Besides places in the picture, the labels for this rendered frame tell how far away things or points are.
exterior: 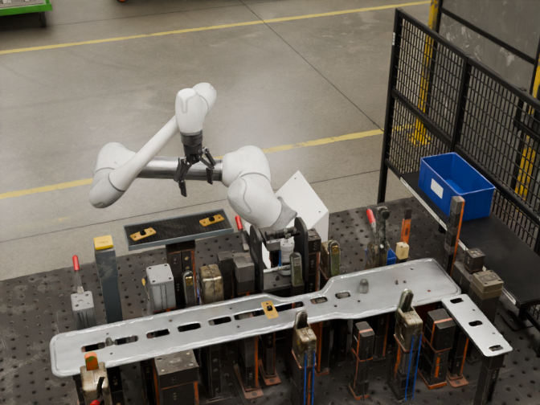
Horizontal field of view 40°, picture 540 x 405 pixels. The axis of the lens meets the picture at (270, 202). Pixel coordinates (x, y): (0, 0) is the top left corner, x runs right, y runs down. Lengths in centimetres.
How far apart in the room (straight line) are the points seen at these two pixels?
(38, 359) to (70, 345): 44
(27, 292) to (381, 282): 144
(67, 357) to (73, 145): 354
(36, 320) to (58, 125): 328
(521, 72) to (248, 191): 215
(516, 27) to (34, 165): 339
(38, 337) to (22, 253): 175
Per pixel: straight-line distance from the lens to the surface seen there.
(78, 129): 601
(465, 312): 255
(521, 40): 460
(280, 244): 252
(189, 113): 279
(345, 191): 503
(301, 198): 319
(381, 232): 265
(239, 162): 320
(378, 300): 253
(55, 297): 311
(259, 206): 306
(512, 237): 290
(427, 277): 266
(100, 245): 255
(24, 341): 294
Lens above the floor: 261
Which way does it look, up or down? 32 degrees down
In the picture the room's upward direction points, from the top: straight up
